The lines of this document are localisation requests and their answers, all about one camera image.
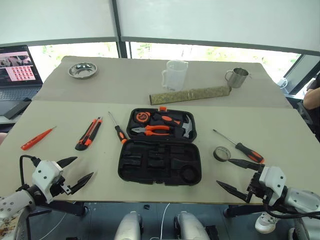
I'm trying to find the black table foot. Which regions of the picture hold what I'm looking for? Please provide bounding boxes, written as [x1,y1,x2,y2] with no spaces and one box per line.
[223,203,264,218]
[34,201,89,217]

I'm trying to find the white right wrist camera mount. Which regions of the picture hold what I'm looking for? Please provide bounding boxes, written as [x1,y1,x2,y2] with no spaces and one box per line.
[258,165,288,204]

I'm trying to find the person in black shirt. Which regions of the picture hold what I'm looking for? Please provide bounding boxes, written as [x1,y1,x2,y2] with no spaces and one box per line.
[302,74,320,111]

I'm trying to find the orange voltage tester pen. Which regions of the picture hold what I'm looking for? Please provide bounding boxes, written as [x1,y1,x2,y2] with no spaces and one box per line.
[20,126,57,151]

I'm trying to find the round steel bowl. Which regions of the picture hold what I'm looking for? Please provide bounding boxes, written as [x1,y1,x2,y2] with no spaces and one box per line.
[68,62,99,80]

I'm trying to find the clear plastic measuring cup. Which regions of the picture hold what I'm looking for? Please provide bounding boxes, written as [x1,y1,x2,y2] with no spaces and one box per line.
[161,59,189,92]

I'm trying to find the black chair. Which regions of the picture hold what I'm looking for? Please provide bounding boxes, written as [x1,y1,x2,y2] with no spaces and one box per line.
[297,101,320,141]

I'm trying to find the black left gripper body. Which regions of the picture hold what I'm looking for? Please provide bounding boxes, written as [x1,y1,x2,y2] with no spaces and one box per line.
[49,174,74,198]

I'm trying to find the olive patterned rolled scroll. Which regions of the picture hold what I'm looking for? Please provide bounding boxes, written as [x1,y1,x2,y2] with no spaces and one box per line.
[149,85,232,106]

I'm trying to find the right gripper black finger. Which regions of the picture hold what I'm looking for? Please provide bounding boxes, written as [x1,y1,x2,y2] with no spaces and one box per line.
[228,158,266,172]
[216,180,251,203]

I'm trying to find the black electrical tape roll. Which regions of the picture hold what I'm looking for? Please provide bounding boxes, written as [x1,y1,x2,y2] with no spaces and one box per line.
[213,146,231,162]

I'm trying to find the open black laptop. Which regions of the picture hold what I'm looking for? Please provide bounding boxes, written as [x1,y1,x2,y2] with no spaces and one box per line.
[0,44,44,109]

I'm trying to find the short orange black screwdriver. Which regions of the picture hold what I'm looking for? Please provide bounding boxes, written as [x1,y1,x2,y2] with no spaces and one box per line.
[107,111,128,145]

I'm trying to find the long orange black screwdriver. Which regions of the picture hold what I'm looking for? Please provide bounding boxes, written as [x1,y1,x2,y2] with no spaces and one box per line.
[212,128,265,164]

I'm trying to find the flat black phone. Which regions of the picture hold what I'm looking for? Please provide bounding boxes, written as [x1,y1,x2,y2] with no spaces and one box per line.
[3,101,33,120]

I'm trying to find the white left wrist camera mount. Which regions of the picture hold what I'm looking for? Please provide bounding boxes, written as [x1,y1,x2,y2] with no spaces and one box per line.
[31,160,64,204]

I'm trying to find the steel mug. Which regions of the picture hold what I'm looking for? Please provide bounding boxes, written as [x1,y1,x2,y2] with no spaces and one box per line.
[224,67,250,89]

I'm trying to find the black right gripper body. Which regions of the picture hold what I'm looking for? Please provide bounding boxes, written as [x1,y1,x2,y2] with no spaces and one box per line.
[246,171,272,203]

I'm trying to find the white sneaker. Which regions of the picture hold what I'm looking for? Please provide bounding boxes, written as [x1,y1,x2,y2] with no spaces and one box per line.
[254,211,278,235]

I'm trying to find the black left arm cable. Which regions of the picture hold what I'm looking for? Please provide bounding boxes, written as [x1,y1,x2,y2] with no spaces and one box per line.
[19,154,41,192]

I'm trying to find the claw hammer orange black handle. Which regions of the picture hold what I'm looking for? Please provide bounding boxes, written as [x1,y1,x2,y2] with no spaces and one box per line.
[151,112,194,139]

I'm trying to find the dark grey window frame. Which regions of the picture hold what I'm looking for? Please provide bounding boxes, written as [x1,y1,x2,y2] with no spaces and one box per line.
[0,0,320,61]

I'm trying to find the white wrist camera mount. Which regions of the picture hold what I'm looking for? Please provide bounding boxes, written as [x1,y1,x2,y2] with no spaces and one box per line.
[31,160,64,204]
[258,165,288,204]

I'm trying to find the silver rounded shell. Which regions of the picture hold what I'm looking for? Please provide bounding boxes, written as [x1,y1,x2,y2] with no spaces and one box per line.
[113,211,144,240]
[174,211,211,240]

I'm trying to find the orange handled pliers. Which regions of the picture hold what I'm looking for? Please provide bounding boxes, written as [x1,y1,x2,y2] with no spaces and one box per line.
[131,124,171,137]

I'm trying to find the orange black tape measure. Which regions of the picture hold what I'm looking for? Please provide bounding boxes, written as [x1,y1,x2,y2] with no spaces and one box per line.
[135,111,151,124]

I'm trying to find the orange black utility knife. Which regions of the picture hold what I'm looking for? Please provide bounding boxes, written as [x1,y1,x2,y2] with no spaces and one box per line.
[74,116,103,151]

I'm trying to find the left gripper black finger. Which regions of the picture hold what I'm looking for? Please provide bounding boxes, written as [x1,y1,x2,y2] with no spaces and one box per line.
[66,171,95,195]
[56,156,78,170]

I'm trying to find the thin white floor cable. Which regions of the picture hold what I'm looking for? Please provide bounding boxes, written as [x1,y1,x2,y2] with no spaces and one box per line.
[152,202,172,240]

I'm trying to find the white roller blind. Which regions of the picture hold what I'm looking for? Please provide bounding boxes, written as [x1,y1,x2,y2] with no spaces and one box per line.
[116,0,320,52]
[0,0,118,45]

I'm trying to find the black tool case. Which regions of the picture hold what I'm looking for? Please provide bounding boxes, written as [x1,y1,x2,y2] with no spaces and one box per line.
[117,106,203,187]

